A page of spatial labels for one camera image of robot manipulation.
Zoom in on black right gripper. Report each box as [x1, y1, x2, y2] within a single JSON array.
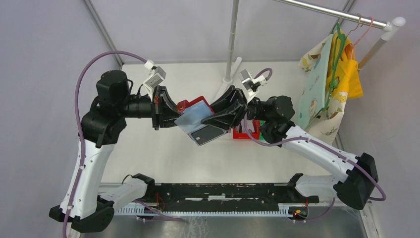
[[199, 85, 270, 131]]

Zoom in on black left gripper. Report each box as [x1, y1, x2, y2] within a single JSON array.
[[118, 85, 193, 129]]

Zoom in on red leather card holder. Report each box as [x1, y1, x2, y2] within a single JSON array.
[[174, 96, 214, 134]]

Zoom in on black credit card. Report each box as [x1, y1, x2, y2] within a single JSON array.
[[189, 125, 227, 146]]

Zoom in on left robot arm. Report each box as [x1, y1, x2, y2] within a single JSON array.
[[49, 66, 180, 234]]

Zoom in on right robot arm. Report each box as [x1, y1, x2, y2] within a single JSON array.
[[201, 86, 387, 210]]

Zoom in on red plastic bin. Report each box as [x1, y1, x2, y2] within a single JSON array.
[[232, 120, 261, 140]]

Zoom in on patterned cream cloth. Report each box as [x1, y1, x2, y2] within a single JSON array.
[[296, 34, 344, 145]]

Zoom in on yellow garment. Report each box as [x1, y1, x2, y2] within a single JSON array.
[[325, 33, 364, 102]]

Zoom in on small circuit board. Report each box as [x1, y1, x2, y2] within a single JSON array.
[[289, 208, 309, 221]]

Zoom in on green hanger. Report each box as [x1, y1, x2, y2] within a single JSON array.
[[321, 23, 347, 112]]

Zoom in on pink hanger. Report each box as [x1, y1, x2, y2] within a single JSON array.
[[350, 16, 374, 59]]

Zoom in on metal clothes rack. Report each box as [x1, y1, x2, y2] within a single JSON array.
[[213, 0, 407, 101]]

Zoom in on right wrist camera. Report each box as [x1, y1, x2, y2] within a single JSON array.
[[238, 70, 267, 103]]

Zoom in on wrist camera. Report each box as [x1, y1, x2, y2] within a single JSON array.
[[143, 60, 166, 99], [238, 70, 267, 103]]

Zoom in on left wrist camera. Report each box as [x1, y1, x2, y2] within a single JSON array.
[[143, 60, 166, 99]]

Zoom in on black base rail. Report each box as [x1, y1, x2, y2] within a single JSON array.
[[141, 183, 319, 212]]

